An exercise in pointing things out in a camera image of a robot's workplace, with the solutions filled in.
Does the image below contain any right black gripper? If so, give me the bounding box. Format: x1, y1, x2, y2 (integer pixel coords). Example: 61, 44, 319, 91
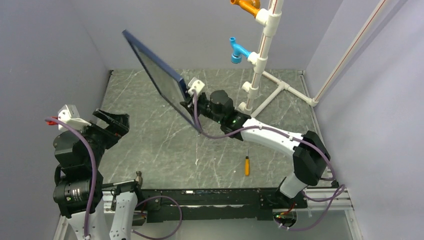
179, 92, 224, 125

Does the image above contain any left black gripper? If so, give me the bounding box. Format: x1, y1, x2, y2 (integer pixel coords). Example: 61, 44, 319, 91
77, 108, 129, 168

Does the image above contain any blue picture frame with photo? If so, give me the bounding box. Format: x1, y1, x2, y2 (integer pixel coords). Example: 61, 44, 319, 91
122, 30, 200, 132

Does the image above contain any yellow handled screwdriver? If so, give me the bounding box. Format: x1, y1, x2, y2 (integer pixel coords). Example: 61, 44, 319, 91
244, 149, 250, 177

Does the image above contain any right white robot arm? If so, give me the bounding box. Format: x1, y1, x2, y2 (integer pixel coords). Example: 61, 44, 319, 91
180, 90, 331, 208

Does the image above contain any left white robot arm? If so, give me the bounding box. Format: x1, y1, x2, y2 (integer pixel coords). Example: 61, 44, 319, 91
46, 106, 144, 240

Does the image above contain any blue pipe fitting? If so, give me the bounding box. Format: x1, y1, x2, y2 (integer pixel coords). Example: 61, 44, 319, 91
229, 37, 251, 64

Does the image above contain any white diagonal PVC pole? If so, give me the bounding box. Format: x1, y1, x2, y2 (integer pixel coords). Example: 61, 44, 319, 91
311, 0, 389, 107

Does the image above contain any white PVC pipe stand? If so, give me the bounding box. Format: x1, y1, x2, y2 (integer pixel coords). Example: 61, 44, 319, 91
238, 0, 313, 117

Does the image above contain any orange pipe fitting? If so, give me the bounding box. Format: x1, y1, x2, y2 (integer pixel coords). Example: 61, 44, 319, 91
230, 0, 261, 18

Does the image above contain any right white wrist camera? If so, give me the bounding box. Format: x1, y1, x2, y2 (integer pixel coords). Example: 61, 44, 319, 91
187, 77, 206, 97

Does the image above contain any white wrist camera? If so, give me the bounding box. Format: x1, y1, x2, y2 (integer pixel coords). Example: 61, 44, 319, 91
187, 77, 206, 97
51, 104, 92, 131

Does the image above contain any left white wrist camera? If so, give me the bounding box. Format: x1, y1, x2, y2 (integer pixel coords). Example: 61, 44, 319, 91
51, 104, 92, 131

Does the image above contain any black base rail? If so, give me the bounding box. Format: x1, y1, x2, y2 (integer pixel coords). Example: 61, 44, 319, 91
135, 187, 308, 223

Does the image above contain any aluminium extrusion frame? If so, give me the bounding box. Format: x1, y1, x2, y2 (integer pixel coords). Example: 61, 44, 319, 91
53, 185, 364, 240

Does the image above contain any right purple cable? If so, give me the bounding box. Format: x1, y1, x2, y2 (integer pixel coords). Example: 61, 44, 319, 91
192, 92, 346, 232

